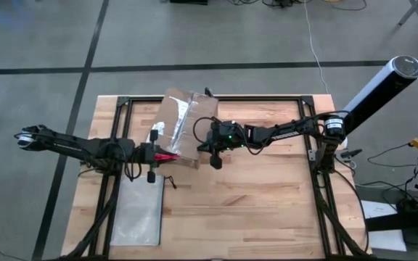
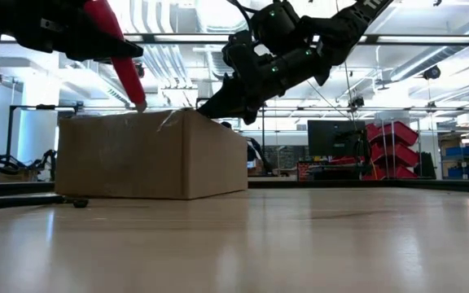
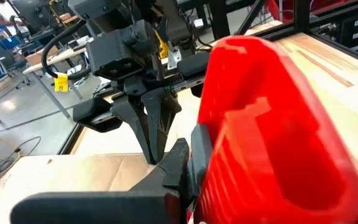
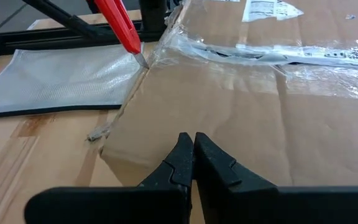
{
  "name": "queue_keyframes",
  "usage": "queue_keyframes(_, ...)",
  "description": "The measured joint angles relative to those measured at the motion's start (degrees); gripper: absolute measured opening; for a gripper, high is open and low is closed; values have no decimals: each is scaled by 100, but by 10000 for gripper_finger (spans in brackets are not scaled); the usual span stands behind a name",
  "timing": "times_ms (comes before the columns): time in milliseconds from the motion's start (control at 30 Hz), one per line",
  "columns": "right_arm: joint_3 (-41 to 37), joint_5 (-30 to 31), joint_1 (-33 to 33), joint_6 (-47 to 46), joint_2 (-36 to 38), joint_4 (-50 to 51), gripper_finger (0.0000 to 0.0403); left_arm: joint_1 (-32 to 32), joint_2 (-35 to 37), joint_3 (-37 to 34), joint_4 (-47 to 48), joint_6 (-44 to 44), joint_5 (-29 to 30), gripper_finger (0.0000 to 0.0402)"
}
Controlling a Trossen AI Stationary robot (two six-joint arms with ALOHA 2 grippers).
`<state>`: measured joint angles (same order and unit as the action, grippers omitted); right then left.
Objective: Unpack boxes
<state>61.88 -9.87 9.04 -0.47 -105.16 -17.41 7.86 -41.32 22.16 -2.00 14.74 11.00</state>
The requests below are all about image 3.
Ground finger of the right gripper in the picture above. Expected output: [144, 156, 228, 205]
[141, 87, 182, 165]
[110, 96, 157, 164]

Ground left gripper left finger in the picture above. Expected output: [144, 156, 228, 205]
[9, 138, 191, 224]

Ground red box cutter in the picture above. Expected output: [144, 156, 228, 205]
[186, 34, 358, 224]

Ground wooden background desk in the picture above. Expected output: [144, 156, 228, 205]
[22, 37, 94, 119]

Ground yellow plastic piece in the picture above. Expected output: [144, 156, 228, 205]
[155, 30, 170, 60]

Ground red storage bin rack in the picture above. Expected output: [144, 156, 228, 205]
[264, 0, 358, 24]

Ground black labelled drawer cabinet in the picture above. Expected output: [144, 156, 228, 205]
[311, 12, 358, 60]

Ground yellow cable tag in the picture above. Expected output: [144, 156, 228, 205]
[53, 72, 70, 93]

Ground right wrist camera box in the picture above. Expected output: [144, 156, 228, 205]
[85, 19, 158, 82]

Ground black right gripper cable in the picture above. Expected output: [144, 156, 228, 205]
[40, 19, 92, 81]

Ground black floor cables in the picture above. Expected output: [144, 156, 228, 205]
[0, 136, 42, 184]

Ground black aluminium table frame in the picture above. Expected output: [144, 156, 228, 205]
[57, 0, 358, 156]

